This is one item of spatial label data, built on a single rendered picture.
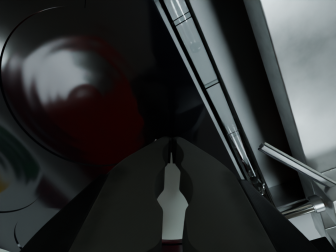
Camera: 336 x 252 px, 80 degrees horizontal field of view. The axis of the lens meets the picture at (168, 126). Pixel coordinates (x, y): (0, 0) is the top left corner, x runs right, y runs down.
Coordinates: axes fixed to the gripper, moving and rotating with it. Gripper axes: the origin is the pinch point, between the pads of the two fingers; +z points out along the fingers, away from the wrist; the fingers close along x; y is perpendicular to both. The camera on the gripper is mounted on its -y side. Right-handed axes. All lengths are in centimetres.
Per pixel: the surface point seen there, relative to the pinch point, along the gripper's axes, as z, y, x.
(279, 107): 5.2, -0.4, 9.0
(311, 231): 9.2, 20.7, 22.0
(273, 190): 8.6, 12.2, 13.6
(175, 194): 1.2, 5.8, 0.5
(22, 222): 1.4, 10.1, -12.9
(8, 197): 1.4, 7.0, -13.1
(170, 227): 1.3, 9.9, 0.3
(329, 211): 1.2, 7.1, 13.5
